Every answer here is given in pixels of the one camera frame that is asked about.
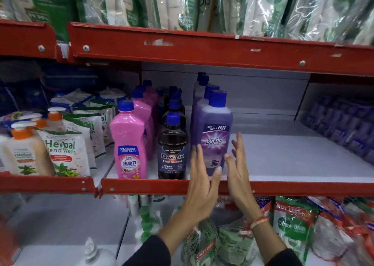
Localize green white bottle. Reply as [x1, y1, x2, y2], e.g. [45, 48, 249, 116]
[129, 195, 165, 244]

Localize row of green white pouches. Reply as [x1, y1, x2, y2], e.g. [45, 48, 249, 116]
[0, 0, 374, 46]

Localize white pump bottle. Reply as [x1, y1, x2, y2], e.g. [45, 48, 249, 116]
[77, 237, 117, 266]

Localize white metal shelf board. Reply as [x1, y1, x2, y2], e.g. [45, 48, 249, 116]
[105, 107, 374, 184]

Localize orange pump hand wash bottle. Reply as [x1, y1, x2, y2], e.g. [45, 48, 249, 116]
[44, 107, 68, 133]
[0, 121, 56, 176]
[20, 113, 48, 130]

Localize person's left hand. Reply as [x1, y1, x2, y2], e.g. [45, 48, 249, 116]
[183, 144, 222, 220]

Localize pink floor cleaner bottle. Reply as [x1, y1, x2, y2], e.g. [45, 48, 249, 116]
[135, 85, 157, 106]
[143, 79, 159, 100]
[131, 89, 154, 160]
[110, 99, 148, 179]

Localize green pouch with red top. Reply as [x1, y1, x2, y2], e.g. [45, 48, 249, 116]
[273, 196, 321, 264]

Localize person's right forearm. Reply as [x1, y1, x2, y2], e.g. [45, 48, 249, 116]
[245, 215, 303, 266]

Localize blue white refill pouch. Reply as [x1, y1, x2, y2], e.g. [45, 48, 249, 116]
[50, 88, 94, 112]
[96, 87, 128, 107]

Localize red thread wrist band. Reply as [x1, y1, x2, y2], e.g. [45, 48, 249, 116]
[240, 216, 269, 236]

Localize blue yellow pouch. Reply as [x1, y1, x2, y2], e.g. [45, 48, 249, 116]
[0, 111, 37, 130]

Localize black floor cleaner bottle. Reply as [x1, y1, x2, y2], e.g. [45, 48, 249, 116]
[157, 112, 189, 180]
[161, 99, 186, 123]
[168, 86, 183, 101]

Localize stack of dark blue packs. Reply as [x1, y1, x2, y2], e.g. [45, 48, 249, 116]
[0, 60, 98, 113]

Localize green patterned refill pouch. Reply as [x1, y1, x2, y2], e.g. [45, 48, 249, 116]
[181, 219, 221, 266]
[217, 216, 259, 266]

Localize red shelf edge rail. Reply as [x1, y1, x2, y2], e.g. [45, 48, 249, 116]
[0, 19, 58, 60]
[0, 172, 99, 198]
[67, 22, 374, 77]

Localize person's right hand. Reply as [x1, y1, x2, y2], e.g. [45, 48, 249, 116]
[224, 132, 264, 222]

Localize white green hand wash pouch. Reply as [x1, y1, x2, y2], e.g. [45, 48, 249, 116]
[72, 105, 107, 158]
[89, 99, 117, 147]
[62, 112, 97, 170]
[38, 130, 91, 177]

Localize row of purple packs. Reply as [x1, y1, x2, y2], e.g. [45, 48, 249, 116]
[300, 95, 374, 166]

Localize pile of red white pouches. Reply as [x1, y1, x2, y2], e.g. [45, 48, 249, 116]
[308, 197, 374, 266]

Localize person's left forearm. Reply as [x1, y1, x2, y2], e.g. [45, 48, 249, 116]
[123, 209, 208, 266]

